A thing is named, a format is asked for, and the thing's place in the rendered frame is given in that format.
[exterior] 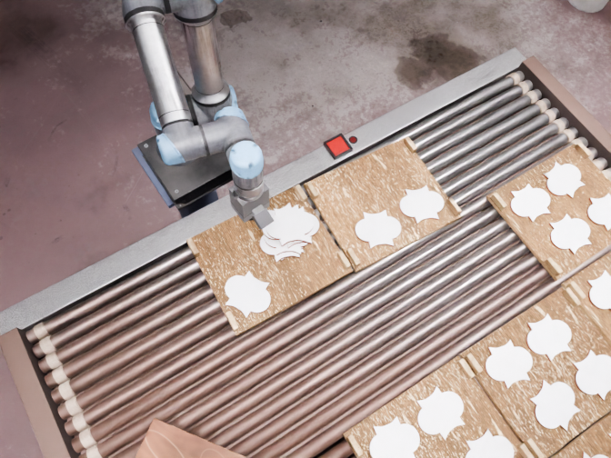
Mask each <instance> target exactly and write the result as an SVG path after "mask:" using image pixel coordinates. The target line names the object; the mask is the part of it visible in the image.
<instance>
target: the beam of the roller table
mask: <svg viewBox="0 0 611 458"><path fill-rule="evenodd" d="M524 60H526V58H525V57H524V56H523V55H522V54H521V53H520V52H519V51H518V50H517V49H516V48H515V47H514V48H512V49H510V50H508V51H506V52H504V53H503V54H501V55H499V56H497V57H495V58H493V59H491V60H489V61H487V62H485V63H483V64H481V65H479V66H477V67H475V68H474V69H472V70H470V71H468V72H466V73H464V74H462V75H460V76H458V77H456V78H454V79H452V80H450V81H448V82H446V83H444V84H443V85H440V86H438V87H437V88H435V89H433V90H431V91H429V92H427V93H425V94H423V95H420V96H418V97H417V98H415V99H413V100H412V101H410V102H408V103H406V104H404V105H401V106H399V107H397V108H396V109H394V110H392V111H390V112H388V113H386V114H383V115H382V116H380V117H378V118H376V119H375V120H373V121H371V122H369V123H367V124H364V125H362V126H360V127H358V128H356V129H355V130H353V131H351V132H350V133H348V134H345V135H344V137H345V138H346V140H347V141H348V143H350V142H349V140H348V139H349V137H350V136H355V137H356V138H357V142H356V143H355V144H351V143H350V144H351V146H352V147H353V151H352V152H350V153H348V154H346V155H344V156H342V157H340V158H338V159H336V160H335V159H334V158H333V157H332V155H331V154H330V153H329V152H328V151H327V150H326V148H325V146H324V145H323V146H321V147H320V148H318V149H316V150H315V151H313V152H311V153H309V154H306V155H304V156H302V157H300V158H298V159H296V160H294V161H293V162H291V163H289V164H287V165H285V166H283V167H281V168H279V169H277V170H275V171H274V172H272V173H270V174H267V175H265V176H264V183H265V184H266V186H267V187H268V188H269V199H270V198H272V197H274V196H276V195H278V194H281V193H283V192H284V191H286V190H288V189H290V188H292V187H294V186H296V185H298V184H300V186H301V185H303V184H305V183H307V182H309V181H311V180H313V179H315V178H317V177H318V176H320V175H322V174H325V173H327V172H328V171H330V170H332V169H334V168H336V167H338V166H339V165H341V164H343V163H345V162H347V161H349V160H351V159H353V158H355V157H357V156H358V155H360V154H362V153H364V152H366V151H368V150H370V149H372V148H373V147H375V146H377V145H379V144H382V143H383V142H385V141H387V140H388V139H390V138H392V137H394V136H396V135H398V134H401V133H402V132H404V131H405V130H407V129H409V128H411V127H413V126H415V125H417V124H419V123H421V122H423V121H425V120H426V119H428V118H430V117H432V116H433V115H436V114H438V113H440V112H442V111H444V110H446V109H447V108H448V107H450V106H452V105H455V104H457V103H459V102H461V101H462V100H464V99H466V98H467V97H469V96H471V95H474V94H476V93H477V92H479V91H481V90H483V89H485V88H487V87H489V86H490V85H492V84H494V83H496V82H498V81H500V80H502V79H504V78H506V76H507V75H510V74H512V73H515V72H516V70H517V68H518V67H519V66H520V64H521V63H522V61H524ZM235 215H237V213H236V212H235V210H234V209H233V208H232V206H231V203H230V195H229V194H228V195H227V196H225V197H223V198H221V199H219V200H217V201H215V202H213V203H211V204H209V205H207V206H205V207H203V208H201V209H199V210H197V211H196V212H194V213H192V214H190V215H188V216H186V217H184V218H182V219H180V220H178V221H176V222H174V223H172V224H170V225H168V226H167V227H165V228H163V229H161V230H159V231H157V232H155V233H153V234H150V235H148V236H147V237H145V238H143V239H141V240H139V241H137V242H135V243H134V244H131V245H129V246H127V247H126V248H124V249H122V250H120V251H118V252H116V253H114V254H111V255H109V256H107V257H106V258H105V259H103V260H101V261H99V262H97V263H95V264H92V265H90V266H88V267H86V268H85V269H83V270H81V271H79V272H77V273H75V274H73V275H71V276H69V277H67V278H65V279H64V280H62V281H60V282H58V283H56V284H53V285H51V286H49V287H47V288H45V289H44V290H43V291H41V292H39V293H37V294H34V295H32V296H30V297H28V298H26V299H24V300H23V301H21V302H19V303H17V304H14V305H12V306H11V307H9V308H7V309H5V310H4V311H2V312H0V334H1V335H2V334H5V333H7V332H9V331H11V330H12V329H14V328H16V327H17V328H19V329H21V330H23V331H26V332H27V331H29V330H30V329H32V328H34V326H35V325H37V324H40V323H41V322H45V321H47V320H49V319H51V318H53V317H55V316H57V315H59V314H60V313H62V312H64V311H66V310H68V309H70V308H72V307H74V306H75V305H77V304H80V303H82V302H83V301H85V300H87V299H89V298H90V297H92V296H94V295H96V294H99V293H101V292H103V291H104V290H105V289H107V288H109V287H111V286H113V285H115V284H118V283H119V282H121V281H123V280H125V279H126V278H128V277H130V276H132V275H134V274H136V273H138V272H140V271H142V270H144V269H146V268H147V267H149V266H150V265H152V264H155V263H157V262H159V261H161V260H163V259H164V258H166V257H167V256H169V255H171V254H174V253H176V252H178V251H179V250H181V249H183V248H185V247H187V246H188V244H187V242H186V240H187V239H189V238H191V237H193V236H195V235H197V234H200V233H202V232H203V231H205V230H207V229H209V228H211V227H213V226H215V225H217V224H220V223H222V222H223V221H225V220H227V219H229V218H231V217H233V216H235Z"/></svg>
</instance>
